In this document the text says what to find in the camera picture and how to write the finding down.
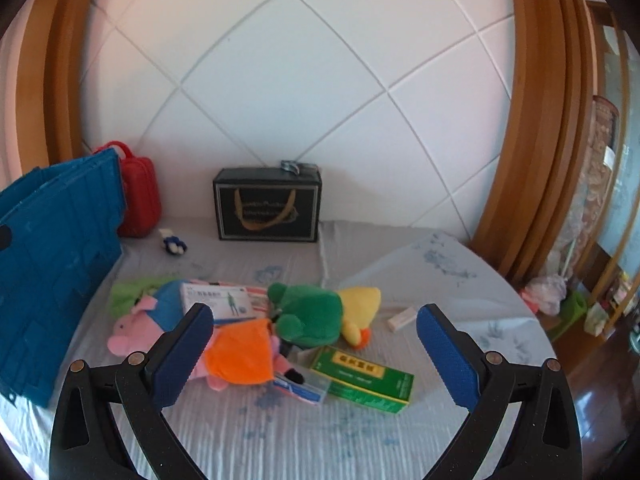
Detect pink pig plush blue shirt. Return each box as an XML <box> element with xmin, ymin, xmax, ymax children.
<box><xmin>106</xmin><ymin>278</ymin><xmax>184</xmax><ymax>356</ymax></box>

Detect white blue patterned tablecloth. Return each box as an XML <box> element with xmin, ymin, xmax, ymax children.
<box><xmin>0</xmin><ymin>216</ymin><xmax>558</xmax><ymax>480</ymax></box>

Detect pink pig plush orange dress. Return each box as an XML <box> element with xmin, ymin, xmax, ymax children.
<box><xmin>190</xmin><ymin>318</ymin><xmax>305</xmax><ymax>391</ymax></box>

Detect small white carton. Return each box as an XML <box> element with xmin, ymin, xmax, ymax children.
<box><xmin>387</xmin><ymin>308</ymin><xmax>418</xmax><ymax>333</ymax></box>

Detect green yellow medicine box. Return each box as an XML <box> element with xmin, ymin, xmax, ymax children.
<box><xmin>310</xmin><ymin>346</ymin><xmax>414</xmax><ymax>414</ymax></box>

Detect white blue medicine box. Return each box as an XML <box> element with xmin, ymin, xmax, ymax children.
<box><xmin>181</xmin><ymin>283</ymin><xmax>269</xmax><ymax>325</ymax></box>

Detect blue plastic storage crate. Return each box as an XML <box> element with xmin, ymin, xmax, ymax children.
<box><xmin>0</xmin><ymin>148</ymin><xmax>125</xmax><ymax>408</ymax></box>

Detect small blue white figurine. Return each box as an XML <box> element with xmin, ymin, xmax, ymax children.
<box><xmin>158</xmin><ymin>228</ymin><xmax>188</xmax><ymax>256</ymax></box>

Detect clear blue floss box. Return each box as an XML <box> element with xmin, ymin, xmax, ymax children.
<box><xmin>272</xmin><ymin>368</ymin><xmax>331</xmax><ymax>405</ymax></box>

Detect red plastic case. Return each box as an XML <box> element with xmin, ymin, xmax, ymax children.
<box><xmin>93</xmin><ymin>141</ymin><xmax>162</xmax><ymax>238</ymax></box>

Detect green yellow plush toy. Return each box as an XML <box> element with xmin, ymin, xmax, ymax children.
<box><xmin>267</xmin><ymin>283</ymin><xmax>382</xmax><ymax>350</ymax></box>

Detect black gift box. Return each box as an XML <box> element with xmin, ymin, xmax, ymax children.
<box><xmin>213</xmin><ymin>165</ymin><xmax>322</xmax><ymax>243</ymax></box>

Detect metal clip on box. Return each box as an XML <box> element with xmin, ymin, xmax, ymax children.
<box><xmin>280</xmin><ymin>160</ymin><xmax>319</xmax><ymax>176</ymax></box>

